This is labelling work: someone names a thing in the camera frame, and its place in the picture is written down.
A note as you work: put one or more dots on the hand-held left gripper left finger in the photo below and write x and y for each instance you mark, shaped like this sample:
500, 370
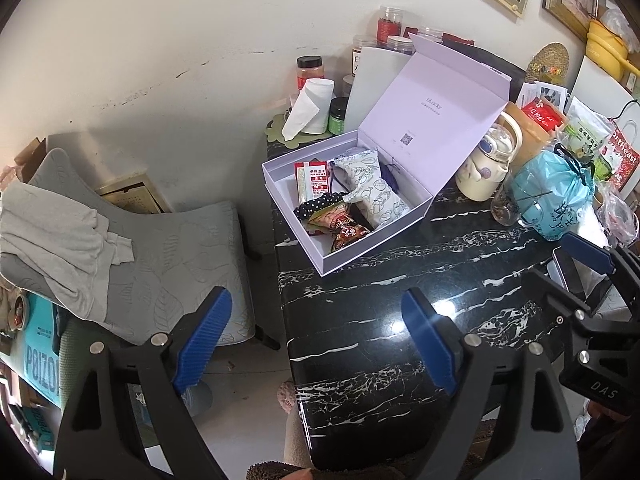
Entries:
205, 335

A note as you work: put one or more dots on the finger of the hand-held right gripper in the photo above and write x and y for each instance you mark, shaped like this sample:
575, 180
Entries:
587, 255
565, 295

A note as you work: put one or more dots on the light blue plastic bag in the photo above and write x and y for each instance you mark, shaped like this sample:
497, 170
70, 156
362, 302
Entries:
550, 195

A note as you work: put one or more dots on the green scalloped mat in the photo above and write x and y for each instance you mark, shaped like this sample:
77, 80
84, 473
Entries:
275, 132

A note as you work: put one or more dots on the light grey sweatshirt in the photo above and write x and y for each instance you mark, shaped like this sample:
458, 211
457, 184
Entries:
50, 240

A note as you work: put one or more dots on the toilet paper roll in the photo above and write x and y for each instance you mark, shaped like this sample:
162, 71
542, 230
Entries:
312, 105

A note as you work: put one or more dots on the black box-shaped object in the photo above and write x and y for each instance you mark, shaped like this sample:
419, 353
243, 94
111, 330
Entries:
485, 60

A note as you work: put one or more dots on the black smartphone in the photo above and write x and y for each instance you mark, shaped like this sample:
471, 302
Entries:
565, 270

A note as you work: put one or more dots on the red gift bag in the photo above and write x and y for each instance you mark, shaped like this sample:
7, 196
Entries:
622, 160

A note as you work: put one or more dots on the small cardboard box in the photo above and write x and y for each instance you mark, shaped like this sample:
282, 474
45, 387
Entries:
30, 152

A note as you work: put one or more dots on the white printed card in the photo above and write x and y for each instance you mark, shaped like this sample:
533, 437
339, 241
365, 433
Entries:
545, 92

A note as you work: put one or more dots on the pink slipper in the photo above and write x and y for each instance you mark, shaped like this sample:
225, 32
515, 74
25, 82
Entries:
287, 395

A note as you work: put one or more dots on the teal box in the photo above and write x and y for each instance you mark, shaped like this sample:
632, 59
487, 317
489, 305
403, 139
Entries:
42, 345

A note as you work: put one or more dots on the white cabinet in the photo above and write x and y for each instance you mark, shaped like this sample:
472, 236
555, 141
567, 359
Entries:
597, 87

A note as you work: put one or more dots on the yellow bowl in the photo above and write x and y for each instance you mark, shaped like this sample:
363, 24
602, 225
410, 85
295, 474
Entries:
605, 50

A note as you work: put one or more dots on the wooden board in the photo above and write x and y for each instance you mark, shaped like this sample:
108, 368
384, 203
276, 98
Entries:
130, 195

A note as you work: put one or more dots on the grey cushioned chair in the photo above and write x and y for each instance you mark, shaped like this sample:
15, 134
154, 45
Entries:
175, 260

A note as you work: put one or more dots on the green and white tea packet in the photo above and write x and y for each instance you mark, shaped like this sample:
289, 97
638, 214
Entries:
582, 135

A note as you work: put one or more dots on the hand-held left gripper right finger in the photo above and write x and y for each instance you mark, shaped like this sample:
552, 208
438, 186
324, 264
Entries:
430, 340

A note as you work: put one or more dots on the white board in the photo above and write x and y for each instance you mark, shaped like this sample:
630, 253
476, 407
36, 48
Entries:
372, 90

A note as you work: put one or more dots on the red and white packet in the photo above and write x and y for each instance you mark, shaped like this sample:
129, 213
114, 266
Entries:
315, 182

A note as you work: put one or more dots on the woven straw hat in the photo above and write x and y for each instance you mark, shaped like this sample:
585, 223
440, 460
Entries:
547, 60

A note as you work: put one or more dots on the clear jar of red berries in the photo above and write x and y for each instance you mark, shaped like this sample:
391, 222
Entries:
389, 27

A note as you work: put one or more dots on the lavender gift box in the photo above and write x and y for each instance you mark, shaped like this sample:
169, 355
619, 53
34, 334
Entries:
435, 100

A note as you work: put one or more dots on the clear glass cup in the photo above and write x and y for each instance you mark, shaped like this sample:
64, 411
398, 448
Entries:
505, 210

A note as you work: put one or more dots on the clear plastic bag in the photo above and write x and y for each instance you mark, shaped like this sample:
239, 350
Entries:
620, 210

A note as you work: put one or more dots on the orange jar with black lid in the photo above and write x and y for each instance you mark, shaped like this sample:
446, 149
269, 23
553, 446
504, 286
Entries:
310, 72

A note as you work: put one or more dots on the cream kettle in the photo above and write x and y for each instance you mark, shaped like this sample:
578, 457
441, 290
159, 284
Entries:
480, 175

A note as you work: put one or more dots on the clear jar with white lid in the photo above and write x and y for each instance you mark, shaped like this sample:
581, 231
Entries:
430, 35
400, 45

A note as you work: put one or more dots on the white bread-print snack packet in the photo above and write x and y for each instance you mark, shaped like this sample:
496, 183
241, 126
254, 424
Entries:
385, 205
357, 167

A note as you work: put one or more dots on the black polka-dot cloth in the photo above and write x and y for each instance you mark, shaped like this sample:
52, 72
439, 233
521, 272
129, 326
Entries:
315, 206

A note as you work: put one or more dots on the green jar with black lid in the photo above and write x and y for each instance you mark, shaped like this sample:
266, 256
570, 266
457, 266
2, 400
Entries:
337, 117

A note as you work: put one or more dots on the dark blue tassel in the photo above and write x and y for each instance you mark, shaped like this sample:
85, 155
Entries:
392, 180

